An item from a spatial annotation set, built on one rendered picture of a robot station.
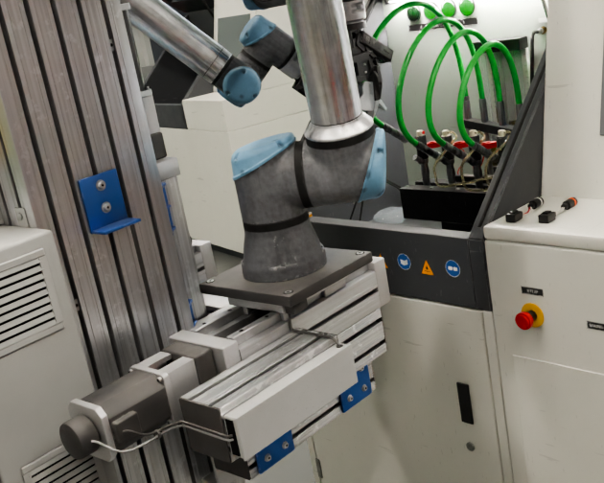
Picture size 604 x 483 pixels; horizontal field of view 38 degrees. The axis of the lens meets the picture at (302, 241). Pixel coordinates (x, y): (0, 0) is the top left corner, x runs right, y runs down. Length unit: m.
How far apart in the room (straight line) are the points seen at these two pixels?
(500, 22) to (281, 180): 1.05
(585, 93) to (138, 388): 1.11
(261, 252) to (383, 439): 0.93
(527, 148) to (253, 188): 0.70
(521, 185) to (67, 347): 1.02
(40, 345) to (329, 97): 0.58
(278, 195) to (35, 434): 0.53
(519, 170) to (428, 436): 0.69
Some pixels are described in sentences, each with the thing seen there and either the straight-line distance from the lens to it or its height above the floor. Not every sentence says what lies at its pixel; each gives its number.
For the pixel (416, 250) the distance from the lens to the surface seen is 1.94.
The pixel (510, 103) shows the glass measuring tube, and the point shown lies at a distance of 2.32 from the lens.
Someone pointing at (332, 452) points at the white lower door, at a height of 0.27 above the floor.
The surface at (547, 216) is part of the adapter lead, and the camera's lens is 1.77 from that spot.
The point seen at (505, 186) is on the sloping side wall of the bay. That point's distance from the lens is 1.87.
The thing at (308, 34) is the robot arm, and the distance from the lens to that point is 1.37.
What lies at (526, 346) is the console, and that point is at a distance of 1.86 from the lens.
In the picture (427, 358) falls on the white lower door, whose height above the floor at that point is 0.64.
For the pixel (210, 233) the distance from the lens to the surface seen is 5.49.
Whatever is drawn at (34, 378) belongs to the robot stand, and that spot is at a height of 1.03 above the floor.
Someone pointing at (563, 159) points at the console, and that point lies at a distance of 1.95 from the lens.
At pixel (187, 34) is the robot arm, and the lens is 1.80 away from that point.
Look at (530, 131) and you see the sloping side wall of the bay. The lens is 1.94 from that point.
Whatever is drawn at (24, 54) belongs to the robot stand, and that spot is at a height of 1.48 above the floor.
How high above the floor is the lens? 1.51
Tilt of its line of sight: 16 degrees down
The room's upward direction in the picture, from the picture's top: 10 degrees counter-clockwise
